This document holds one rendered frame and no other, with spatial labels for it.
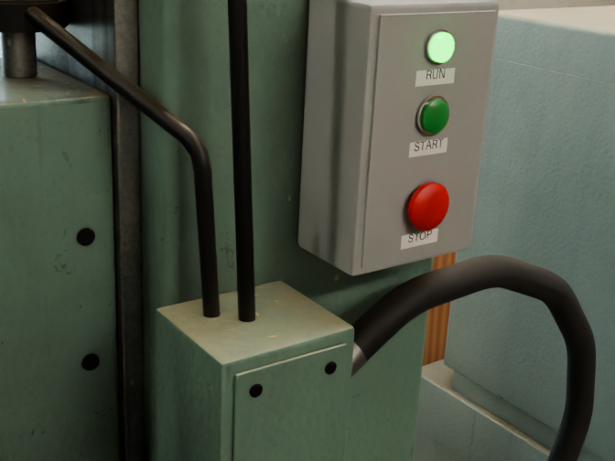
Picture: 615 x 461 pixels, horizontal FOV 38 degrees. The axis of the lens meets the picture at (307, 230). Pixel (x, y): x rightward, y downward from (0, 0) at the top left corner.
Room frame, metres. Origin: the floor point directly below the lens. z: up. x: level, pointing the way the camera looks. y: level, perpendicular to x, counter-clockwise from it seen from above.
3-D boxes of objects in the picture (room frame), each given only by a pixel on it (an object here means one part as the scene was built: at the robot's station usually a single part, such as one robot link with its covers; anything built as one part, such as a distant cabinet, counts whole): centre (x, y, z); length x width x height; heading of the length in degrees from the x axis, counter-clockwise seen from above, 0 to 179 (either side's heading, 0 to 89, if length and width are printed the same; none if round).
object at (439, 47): (0.52, -0.07, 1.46); 0.02 x 0.01 x 0.02; 126
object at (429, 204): (0.52, -0.07, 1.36); 0.03 x 0.01 x 0.03; 126
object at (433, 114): (0.52, -0.07, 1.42); 0.02 x 0.01 x 0.02; 126
